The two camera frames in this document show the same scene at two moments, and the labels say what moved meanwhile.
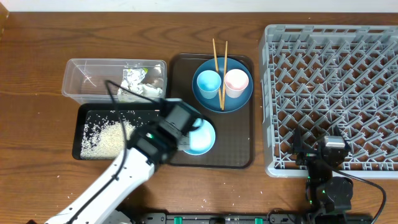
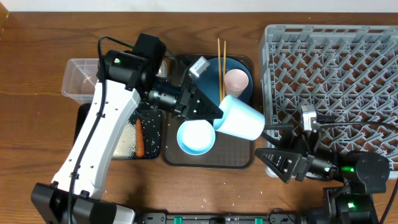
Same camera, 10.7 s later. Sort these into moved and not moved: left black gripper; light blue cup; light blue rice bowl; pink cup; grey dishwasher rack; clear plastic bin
Moved: light blue cup; left black gripper
Not moved: grey dishwasher rack; clear plastic bin; light blue rice bowl; pink cup
